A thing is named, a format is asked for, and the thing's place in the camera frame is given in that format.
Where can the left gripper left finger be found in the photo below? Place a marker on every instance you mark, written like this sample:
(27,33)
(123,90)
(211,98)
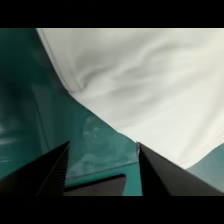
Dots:
(46,175)

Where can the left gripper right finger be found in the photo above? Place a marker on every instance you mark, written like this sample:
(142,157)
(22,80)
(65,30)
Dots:
(163,176)

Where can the white shirt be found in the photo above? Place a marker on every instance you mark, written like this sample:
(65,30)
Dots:
(146,83)

